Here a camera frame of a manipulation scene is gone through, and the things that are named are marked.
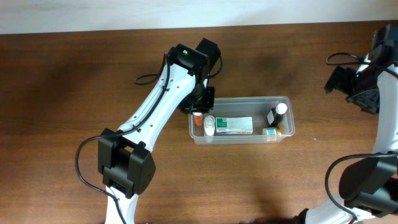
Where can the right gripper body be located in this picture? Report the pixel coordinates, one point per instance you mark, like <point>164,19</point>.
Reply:
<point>362,88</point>

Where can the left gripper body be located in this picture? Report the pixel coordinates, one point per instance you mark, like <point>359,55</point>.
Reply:
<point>201,100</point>

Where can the orange tablet tube white cap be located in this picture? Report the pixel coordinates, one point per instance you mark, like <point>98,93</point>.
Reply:
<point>198,118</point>

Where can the white calamine lotion bottle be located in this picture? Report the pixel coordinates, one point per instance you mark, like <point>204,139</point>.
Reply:
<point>209,126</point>

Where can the white green medicine box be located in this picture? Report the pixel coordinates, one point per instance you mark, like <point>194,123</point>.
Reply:
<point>241,125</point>

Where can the dark bottle white cap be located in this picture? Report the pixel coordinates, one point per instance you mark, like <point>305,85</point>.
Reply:
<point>276,114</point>

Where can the small jar gold lid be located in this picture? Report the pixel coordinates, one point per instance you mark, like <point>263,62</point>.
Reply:
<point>273,131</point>

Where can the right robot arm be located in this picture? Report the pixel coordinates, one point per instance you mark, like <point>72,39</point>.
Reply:
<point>364,186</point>

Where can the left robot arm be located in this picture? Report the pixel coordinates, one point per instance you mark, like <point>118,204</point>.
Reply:
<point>125,156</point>

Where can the clear plastic container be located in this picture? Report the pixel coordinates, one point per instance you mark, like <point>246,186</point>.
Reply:
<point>255,107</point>

